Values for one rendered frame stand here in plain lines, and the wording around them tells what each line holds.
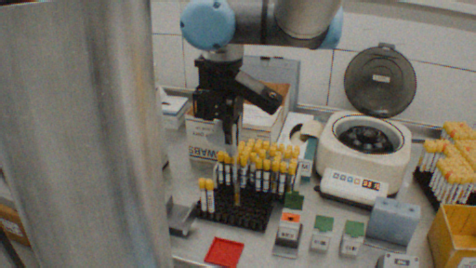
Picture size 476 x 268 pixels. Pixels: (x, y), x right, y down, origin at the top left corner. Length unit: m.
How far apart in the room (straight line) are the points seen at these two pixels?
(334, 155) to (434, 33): 0.51
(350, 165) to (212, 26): 0.55
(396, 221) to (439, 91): 0.56
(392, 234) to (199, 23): 0.58
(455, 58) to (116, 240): 1.10
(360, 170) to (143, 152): 0.75
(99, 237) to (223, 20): 0.34
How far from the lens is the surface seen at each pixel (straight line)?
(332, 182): 0.88
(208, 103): 0.65
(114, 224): 0.17
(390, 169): 0.87
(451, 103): 1.23
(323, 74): 1.15
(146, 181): 0.17
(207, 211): 0.81
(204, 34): 0.46
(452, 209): 0.84
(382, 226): 0.78
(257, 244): 0.77
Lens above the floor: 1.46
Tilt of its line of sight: 32 degrees down
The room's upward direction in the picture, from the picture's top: straight up
